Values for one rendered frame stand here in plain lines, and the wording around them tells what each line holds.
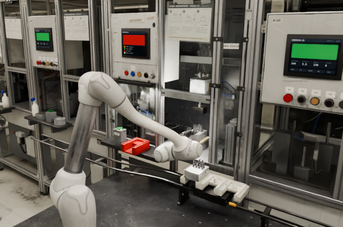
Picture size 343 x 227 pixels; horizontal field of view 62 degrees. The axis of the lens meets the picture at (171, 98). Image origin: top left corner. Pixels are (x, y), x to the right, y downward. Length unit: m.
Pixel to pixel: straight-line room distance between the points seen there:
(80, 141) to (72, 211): 0.35
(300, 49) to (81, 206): 1.27
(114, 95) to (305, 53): 0.93
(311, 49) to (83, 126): 1.18
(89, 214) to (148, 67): 0.97
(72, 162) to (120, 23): 1.00
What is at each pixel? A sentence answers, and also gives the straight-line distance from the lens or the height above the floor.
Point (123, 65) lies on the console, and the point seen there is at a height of 1.47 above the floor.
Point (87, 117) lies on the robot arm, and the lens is 1.57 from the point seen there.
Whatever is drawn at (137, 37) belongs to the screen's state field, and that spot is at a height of 1.67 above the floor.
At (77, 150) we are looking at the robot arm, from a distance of 1.61.
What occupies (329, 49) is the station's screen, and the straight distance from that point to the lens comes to 1.48.
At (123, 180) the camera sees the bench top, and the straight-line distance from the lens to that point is 2.13.
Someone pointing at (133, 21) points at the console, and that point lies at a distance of 2.00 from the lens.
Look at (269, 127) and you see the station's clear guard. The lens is 1.65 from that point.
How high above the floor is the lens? 1.70
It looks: 13 degrees down
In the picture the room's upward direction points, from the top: 1 degrees clockwise
